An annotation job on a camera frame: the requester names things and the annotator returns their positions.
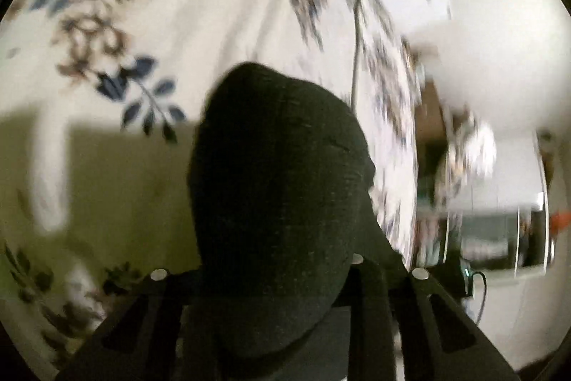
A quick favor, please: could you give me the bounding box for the black white-striped small garment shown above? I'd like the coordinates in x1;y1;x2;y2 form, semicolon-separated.
178;62;408;381

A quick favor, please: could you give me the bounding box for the white desk with clutter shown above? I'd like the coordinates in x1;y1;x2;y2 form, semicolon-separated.
411;81;556;301

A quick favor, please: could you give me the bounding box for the floral white bed cover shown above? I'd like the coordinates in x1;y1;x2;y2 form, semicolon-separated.
1;0;452;380

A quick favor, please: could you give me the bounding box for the thin grey cable on bed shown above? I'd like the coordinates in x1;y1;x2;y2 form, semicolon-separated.
350;0;363;112

